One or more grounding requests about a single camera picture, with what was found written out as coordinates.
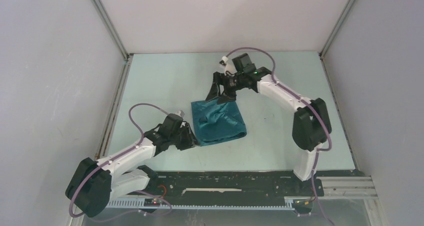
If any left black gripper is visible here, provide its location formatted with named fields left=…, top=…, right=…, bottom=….
left=169, top=123, right=201, bottom=151

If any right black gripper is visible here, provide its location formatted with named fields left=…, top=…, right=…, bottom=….
left=206, top=72, right=245, bottom=105

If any teal satin napkin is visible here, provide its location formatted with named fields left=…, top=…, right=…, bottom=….
left=191, top=100, right=247, bottom=146

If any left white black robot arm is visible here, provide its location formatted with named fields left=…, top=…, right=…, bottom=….
left=65, top=113, right=200, bottom=218

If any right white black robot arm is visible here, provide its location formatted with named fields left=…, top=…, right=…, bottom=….
left=205, top=53, right=332, bottom=195

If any small black circuit board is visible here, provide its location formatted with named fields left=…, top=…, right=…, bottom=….
left=143, top=199, right=162, bottom=207

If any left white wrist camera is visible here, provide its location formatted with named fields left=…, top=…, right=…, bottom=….
left=177, top=110, right=185, bottom=118

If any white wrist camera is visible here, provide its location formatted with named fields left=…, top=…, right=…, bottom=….
left=219, top=56, right=237, bottom=75
left=177, top=110, right=185, bottom=118

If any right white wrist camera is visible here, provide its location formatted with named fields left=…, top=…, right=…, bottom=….
left=219, top=56, right=237, bottom=75

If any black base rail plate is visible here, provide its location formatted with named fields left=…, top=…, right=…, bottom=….
left=144, top=171, right=324, bottom=207

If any grey slotted cable duct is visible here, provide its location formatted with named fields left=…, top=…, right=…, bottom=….
left=105, top=198, right=297, bottom=211

